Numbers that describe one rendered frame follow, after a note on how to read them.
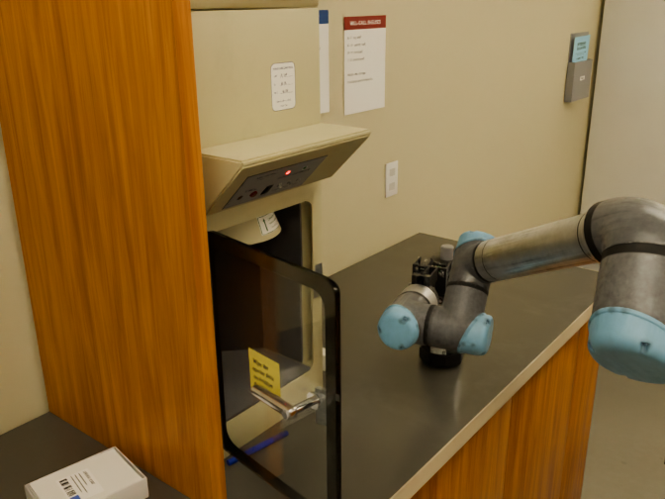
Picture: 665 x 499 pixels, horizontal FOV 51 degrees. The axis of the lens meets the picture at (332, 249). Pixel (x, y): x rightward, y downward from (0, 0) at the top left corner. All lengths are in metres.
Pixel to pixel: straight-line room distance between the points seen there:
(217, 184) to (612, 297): 0.56
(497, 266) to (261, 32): 0.55
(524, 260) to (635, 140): 2.87
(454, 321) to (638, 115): 2.84
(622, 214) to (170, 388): 0.72
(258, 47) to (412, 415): 0.76
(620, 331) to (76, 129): 0.83
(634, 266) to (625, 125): 3.06
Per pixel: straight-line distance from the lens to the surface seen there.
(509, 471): 1.84
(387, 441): 1.36
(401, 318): 1.22
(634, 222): 0.97
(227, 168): 1.02
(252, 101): 1.17
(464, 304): 1.24
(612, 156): 4.02
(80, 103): 1.14
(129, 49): 1.02
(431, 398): 1.49
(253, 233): 1.24
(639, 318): 0.91
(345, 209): 2.15
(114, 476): 1.27
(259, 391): 1.00
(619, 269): 0.94
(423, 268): 1.42
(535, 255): 1.12
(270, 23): 1.19
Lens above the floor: 1.72
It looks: 20 degrees down
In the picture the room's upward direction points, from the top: 1 degrees counter-clockwise
